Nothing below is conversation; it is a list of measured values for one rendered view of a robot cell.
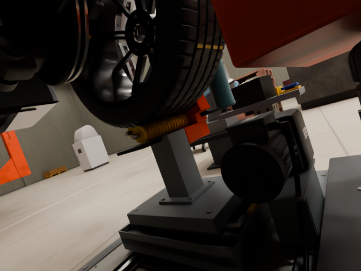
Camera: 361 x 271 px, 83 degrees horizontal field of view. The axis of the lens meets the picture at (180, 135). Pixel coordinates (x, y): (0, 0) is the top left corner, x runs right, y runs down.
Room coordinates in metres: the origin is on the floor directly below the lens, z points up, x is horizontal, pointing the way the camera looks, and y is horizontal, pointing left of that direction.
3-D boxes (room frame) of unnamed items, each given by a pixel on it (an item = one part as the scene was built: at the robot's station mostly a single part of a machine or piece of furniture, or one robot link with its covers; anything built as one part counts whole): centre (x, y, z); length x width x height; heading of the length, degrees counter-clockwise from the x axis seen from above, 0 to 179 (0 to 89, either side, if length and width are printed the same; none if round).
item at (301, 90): (1.10, -0.45, 0.44); 0.43 x 0.17 x 0.03; 49
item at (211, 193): (0.75, 0.05, 0.32); 0.40 x 0.30 x 0.28; 49
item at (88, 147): (7.07, 3.12, 0.74); 0.76 x 0.70 x 1.49; 147
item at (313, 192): (0.56, -0.20, 0.26); 0.42 x 0.18 x 0.35; 139
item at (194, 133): (0.85, -0.04, 0.48); 0.16 x 0.12 x 0.17; 139
